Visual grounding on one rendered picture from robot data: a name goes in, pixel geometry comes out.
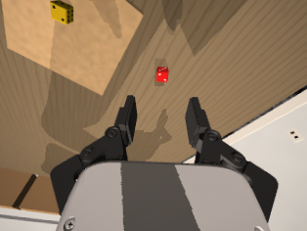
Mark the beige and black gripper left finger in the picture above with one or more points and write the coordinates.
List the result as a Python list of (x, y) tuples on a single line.
[(111, 147)]

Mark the yellow die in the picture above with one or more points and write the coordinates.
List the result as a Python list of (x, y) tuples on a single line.
[(61, 11)]

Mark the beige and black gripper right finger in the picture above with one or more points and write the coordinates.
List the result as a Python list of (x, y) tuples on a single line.
[(212, 150)]

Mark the tan mat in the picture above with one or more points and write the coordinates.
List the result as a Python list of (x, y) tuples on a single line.
[(86, 51)]

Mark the red die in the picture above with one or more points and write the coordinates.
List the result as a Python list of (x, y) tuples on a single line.
[(162, 74)]

